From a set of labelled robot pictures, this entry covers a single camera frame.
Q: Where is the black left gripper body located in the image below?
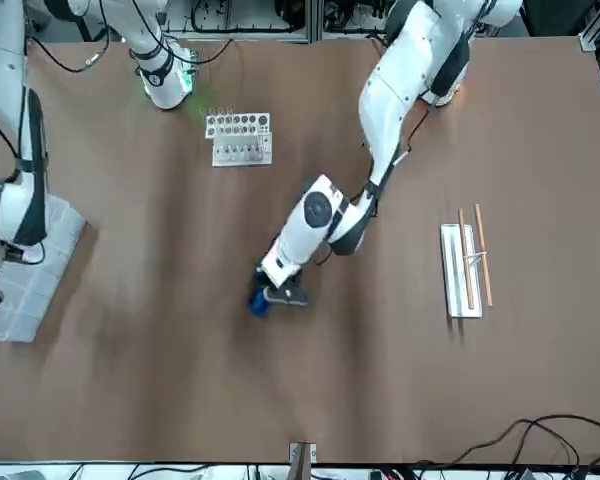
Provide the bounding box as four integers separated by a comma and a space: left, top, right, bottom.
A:
264, 276, 312, 308

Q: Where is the blue rag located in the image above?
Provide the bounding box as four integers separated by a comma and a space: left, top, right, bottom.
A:
247, 282, 275, 317

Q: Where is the clear plastic compartment box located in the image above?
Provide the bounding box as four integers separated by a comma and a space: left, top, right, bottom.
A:
0, 192, 89, 344

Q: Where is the clear acrylic tube rack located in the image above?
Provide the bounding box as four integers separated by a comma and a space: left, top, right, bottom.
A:
203, 111, 275, 168

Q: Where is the clear rack with wooden rods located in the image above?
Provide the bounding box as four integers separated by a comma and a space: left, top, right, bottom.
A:
439, 202, 495, 320

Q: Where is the aluminium profile post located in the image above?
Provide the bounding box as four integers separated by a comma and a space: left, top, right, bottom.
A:
286, 440, 318, 480

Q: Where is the black cable with white plug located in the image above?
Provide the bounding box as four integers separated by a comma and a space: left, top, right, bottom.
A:
358, 106, 432, 201

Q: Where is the thin black base cable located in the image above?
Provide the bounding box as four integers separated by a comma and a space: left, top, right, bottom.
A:
188, 36, 237, 67

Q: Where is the black cable with silver connector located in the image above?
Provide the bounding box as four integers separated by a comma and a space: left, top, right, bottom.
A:
26, 35, 112, 75

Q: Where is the long black cable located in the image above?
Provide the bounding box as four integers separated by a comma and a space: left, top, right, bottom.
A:
499, 433, 600, 480
452, 413, 600, 467

